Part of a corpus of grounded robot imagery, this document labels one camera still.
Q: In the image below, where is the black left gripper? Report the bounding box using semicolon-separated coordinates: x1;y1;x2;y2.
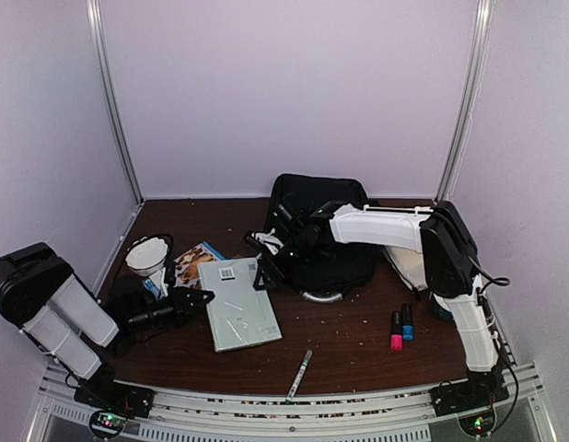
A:
128;285;214;332

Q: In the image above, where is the blue dog picture book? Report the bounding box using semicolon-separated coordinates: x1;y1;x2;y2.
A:
175;241;226;289

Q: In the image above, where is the grey plastic-wrapped book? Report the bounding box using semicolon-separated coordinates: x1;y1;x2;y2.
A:
198;258;283;353

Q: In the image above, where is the black student backpack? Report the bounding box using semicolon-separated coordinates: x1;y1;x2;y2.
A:
259;173;377;304

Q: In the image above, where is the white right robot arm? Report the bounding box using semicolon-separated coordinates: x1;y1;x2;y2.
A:
244;201;509;407

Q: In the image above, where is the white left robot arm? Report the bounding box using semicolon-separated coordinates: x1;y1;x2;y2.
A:
0;242;215;409

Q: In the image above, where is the thin green white pen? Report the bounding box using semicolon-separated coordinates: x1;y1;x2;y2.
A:
284;349;313;404

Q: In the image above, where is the white plastic pouch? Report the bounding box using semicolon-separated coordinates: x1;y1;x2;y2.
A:
383;246;428;292

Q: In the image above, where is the blue capped black highlighter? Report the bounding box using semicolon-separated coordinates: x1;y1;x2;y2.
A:
401;303;414;342

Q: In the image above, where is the pink capped black highlighter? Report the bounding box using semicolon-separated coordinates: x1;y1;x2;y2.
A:
390;311;403;352

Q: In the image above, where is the blue white ceramic bowl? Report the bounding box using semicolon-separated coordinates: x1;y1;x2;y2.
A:
429;292;453;322

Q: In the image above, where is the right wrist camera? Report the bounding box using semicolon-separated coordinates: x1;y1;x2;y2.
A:
273;192;304;227

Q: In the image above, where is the left aluminium corner post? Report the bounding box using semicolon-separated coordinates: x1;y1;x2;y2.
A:
86;0;145;207

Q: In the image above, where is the aluminium corner post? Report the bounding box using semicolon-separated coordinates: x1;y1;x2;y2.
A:
434;0;494;202
86;0;145;207

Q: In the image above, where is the right aluminium corner post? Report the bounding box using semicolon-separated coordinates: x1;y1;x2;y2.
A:
434;0;494;202

